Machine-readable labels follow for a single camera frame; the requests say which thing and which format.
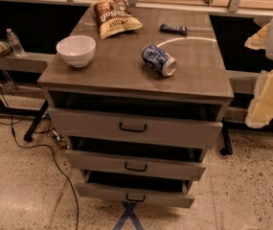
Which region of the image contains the grey top drawer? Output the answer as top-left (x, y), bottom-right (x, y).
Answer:
top-left (48, 107), bottom-right (222, 148)

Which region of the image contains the brown chip bag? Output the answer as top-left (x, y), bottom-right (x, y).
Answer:
top-left (92, 0), bottom-right (143, 39)

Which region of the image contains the grey side bench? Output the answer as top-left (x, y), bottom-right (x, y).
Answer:
top-left (0, 52), bottom-right (54, 73)

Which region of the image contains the grey drawer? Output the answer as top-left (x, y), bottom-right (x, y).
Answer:
top-left (75, 183), bottom-right (194, 208)
top-left (48, 107), bottom-right (222, 148)
top-left (65, 150), bottom-right (205, 181)

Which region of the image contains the black floor cable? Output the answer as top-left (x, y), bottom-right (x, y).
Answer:
top-left (0, 48), bottom-right (80, 230)

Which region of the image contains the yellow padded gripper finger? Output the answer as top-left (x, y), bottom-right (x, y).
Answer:
top-left (245, 70), bottom-right (273, 128)

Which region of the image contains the clear plastic water bottle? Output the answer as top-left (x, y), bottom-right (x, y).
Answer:
top-left (6, 29), bottom-right (25, 57)

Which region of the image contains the blue soda can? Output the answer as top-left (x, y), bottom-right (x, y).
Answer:
top-left (142, 45), bottom-right (176, 78)

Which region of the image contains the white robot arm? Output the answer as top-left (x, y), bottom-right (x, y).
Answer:
top-left (244, 18), bottom-right (273, 128)

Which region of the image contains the grey drawer cabinet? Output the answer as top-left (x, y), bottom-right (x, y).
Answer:
top-left (36, 4), bottom-right (235, 184)

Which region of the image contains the grey middle drawer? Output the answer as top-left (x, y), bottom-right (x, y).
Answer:
top-left (65, 150), bottom-right (205, 181)

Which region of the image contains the grey bottom drawer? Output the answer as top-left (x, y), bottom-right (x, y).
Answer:
top-left (75, 183), bottom-right (194, 208)

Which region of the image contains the white bowl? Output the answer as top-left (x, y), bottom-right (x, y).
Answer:
top-left (57, 35), bottom-right (96, 67)

